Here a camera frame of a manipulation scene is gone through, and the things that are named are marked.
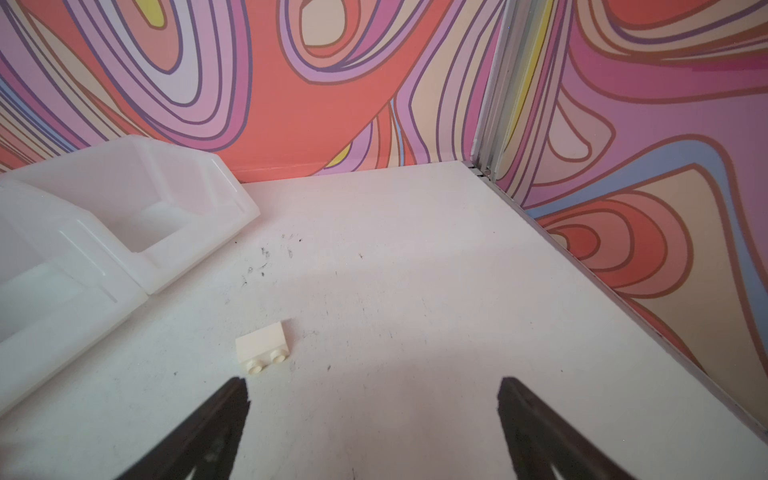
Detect right translucent plastic bin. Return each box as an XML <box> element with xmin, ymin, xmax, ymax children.
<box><xmin>1</xmin><ymin>135</ymin><xmax>260</xmax><ymax>295</ymax></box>

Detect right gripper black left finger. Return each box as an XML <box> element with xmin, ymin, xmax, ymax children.
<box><xmin>120</xmin><ymin>377</ymin><xmax>250</xmax><ymax>479</ymax></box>

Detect small white lego brick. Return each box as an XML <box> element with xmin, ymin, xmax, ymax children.
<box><xmin>235</xmin><ymin>321</ymin><xmax>290</xmax><ymax>375</ymax></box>

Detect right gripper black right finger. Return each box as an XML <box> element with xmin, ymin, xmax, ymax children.
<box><xmin>497</xmin><ymin>377</ymin><xmax>632</xmax><ymax>479</ymax></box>

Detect middle translucent plastic bin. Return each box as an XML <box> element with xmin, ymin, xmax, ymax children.
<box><xmin>1</xmin><ymin>179</ymin><xmax>148</xmax><ymax>412</ymax></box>

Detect translucent plastic bin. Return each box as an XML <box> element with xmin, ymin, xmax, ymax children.
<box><xmin>1</xmin><ymin>179</ymin><xmax>148</xmax><ymax>412</ymax></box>
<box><xmin>1</xmin><ymin>135</ymin><xmax>260</xmax><ymax>295</ymax></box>

